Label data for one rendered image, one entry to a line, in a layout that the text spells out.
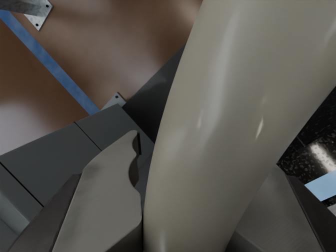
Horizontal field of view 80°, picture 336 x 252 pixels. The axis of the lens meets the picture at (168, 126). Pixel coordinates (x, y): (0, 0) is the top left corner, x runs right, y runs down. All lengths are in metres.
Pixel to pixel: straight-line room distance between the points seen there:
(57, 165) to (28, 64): 1.08
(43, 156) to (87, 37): 0.84
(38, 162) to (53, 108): 0.93
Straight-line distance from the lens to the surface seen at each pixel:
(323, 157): 0.52
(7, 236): 0.87
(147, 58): 1.28
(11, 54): 1.94
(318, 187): 0.52
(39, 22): 1.70
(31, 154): 0.89
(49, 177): 0.87
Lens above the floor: 1.19
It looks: 65 degrees down
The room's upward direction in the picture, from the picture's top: 140 degrees counter-clockwise
